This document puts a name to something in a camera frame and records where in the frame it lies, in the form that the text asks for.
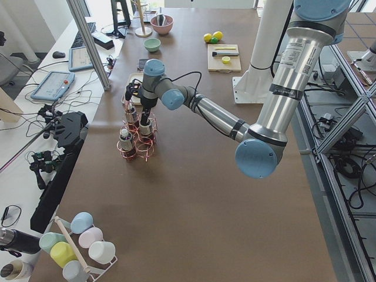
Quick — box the green lime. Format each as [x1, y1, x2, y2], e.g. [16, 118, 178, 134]
[210, 37, 219, 44]

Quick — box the yellow plastic knife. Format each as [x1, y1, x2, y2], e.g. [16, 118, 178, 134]
[214, 46, 236, 50]

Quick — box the aluminium frame post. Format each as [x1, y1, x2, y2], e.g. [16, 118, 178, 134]
[67, 0, 110, 90]

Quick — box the blue teach pendant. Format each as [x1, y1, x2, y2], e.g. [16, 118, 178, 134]
[31, 71, 75, 102]
[68, 46, 93, 72]

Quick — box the black keyboard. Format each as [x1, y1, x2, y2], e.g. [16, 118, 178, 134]
[70, 22, 97, 49]

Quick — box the green bowl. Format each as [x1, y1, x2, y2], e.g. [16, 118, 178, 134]
[143, 38, 161, 52]

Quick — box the pink bowl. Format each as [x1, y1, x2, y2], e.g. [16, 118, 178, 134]
[150, 15, 174, 35]

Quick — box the yellow lemon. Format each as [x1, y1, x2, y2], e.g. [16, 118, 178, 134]
[203, 33, 213, 43]
[213, 31, 223, 41]

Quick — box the blue cup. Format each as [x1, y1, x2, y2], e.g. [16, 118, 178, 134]
[70, 211, 93, 234]

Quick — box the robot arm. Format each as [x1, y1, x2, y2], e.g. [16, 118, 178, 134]
[139, 1, 350, 179]

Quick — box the pink cup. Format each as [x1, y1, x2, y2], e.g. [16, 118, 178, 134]
[79, 227, 103, 249]

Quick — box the blue teach pendant far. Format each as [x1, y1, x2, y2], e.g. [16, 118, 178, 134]
[68, 46, 93, 72]

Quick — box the black computer mouse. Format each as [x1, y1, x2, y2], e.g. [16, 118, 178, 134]
[52, 51, 66, 59]

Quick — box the paper cup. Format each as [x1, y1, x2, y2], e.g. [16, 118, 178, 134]
[1, 260, 33, 281]

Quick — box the grey cup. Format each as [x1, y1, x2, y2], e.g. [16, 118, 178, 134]
[62, 260, 89, 282]

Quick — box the wooden stand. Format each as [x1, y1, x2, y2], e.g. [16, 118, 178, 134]
[132, 0, 152, 38]

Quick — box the mint green cup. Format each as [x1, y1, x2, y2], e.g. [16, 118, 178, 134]
[39, 232, 67, 254]

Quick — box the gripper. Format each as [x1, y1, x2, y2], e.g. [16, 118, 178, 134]
[140, 96, 158, 126]

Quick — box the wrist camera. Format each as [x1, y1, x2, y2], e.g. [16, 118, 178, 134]
[124, 79, 142, 101]

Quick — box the white cup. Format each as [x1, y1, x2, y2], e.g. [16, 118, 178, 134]
[88, 241, 116, 264]

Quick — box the wooden cutting board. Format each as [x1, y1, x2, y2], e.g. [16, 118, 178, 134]
[207, 44, 241, 72]

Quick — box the black device on desk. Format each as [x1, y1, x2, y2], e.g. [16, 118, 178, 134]
[30, 112, 88, 234]

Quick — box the beige tray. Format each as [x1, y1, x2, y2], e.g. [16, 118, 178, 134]
[121, 73, 143, 106]

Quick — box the yellow cup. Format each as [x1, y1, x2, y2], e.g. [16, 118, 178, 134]
[50, 241, 77, 268]

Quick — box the black thermos bottle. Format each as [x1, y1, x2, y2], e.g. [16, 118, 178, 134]
[1, 228, 41, 257]

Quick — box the half lemon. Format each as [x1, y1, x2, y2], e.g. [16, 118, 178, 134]
[221, 56, 231, 64]

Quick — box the copper wire bottle rack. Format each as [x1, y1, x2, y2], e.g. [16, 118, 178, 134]
[116, 114, 157, 161]

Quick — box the tea bottle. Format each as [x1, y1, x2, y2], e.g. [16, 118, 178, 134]
[139, 119, 155, 145]
[125, 105, 139, 132]
[119, 128, 136, 160]

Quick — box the blue teach pendant near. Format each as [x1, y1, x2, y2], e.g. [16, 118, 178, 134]
[31, 71, 75, 102]

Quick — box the dark grey cloth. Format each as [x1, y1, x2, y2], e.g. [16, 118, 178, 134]
[137, 58, 149, 71]

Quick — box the white wire cup rack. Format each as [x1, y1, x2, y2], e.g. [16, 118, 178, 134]
[54, 218, 118, 281]

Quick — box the wooden rack handle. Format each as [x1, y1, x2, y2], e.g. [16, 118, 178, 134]
[54, 216, 90, 273]

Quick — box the metal scoop in bowl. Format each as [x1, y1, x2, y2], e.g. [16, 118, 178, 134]
[156, 7, 166, 26]

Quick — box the black handled knife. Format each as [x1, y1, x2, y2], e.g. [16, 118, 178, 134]
[211, 51, 239, 57]

